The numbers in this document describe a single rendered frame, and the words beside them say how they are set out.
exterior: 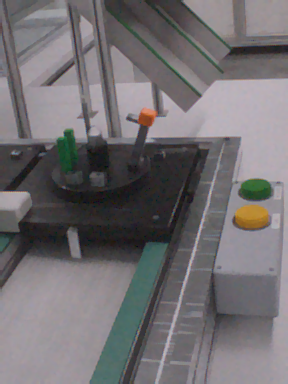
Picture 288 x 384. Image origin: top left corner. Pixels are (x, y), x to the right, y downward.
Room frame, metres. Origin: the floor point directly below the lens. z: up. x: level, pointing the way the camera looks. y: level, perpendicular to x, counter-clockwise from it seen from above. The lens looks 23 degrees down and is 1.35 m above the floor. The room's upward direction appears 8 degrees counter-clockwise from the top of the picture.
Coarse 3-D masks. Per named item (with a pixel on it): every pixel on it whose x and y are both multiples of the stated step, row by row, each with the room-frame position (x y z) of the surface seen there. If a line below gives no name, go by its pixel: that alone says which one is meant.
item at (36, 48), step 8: (80, 16) 2.42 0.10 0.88; (64, 24) 2.27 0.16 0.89; (56, 32) 2.17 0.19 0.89; (64, 32) 2.24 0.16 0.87; (40, 40) 2.05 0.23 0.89; (48, 40) 2.09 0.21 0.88; (32, 48) 1.96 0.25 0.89; (40, 48) 2.02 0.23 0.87; (0, 56) 1.77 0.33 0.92; (24, 56) 1.89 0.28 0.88; (32, 56) 1.95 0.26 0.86; (0, 64) 1.77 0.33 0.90; (24, 64) 1.88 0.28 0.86; (0, 72) 1.77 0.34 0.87
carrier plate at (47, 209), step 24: (120, 144) 0.88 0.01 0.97; (168, 144) 0.86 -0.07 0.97; (192, 144) 0.85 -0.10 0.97; (48, 168) 0.83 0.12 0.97; (168, 168) 0.78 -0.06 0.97; (192, 168) 0.78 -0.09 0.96; (48, 192) 0.75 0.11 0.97; (144, 192) 0.71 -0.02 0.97; (168, 192) 0.70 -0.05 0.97; (24, 216) 0.69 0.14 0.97; (48, 216) 0.68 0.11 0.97; (72, 216) 0.68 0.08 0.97; (96, 216) 0.67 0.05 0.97; (120, 216) 0.66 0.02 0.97; (144, 216) 0.65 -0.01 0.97; (168, 216) 0.64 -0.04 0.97
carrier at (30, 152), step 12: (36, 144) 0.93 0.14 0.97; (0, 156) 0.90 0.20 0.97; (24, 156) 0.89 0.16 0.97; (36, 156) 0.89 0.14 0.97; (0, 168) 0.85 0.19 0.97; (12, 168) 0.85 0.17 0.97; (24, 168) 0.84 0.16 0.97; (0, 180) 0.81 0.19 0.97; (12, 180) 0.81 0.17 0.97; (0, 192) 0.77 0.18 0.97
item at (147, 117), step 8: (144, 112) 0.74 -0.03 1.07; (152, 112) 0.74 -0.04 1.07; (128, 120) 0.75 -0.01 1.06; (136, 120) 0.74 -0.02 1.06; (144, 120) 0.74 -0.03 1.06; (152, 120) 0.73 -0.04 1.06; (144, 128) 0.74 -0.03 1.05; (144, 136) 0.74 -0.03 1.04; (136, 144) 0.75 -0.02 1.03; (144, 144) 0.75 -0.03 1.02; (136, 152) 0.75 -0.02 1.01; (136, 160) 0.75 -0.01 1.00
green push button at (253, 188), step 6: (246, 180) 0.70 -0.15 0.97; (252, 180) 0.70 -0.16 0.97; (258, 180) 0.70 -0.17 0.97; (264, 180) 0.70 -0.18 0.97; (246, 186) 0.69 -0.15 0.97; (252, 186) 0.69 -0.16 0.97; (258, 186) 0.68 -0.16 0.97; (264, 186) 0.68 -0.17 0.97; (270, 186) 0.68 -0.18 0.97; (246, 192) 0.68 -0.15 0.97; (252, 192) 0.67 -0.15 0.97; (258, 192) 0.67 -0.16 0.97; (264, 192) 0.67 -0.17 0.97; (270, 192) 0.68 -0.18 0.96
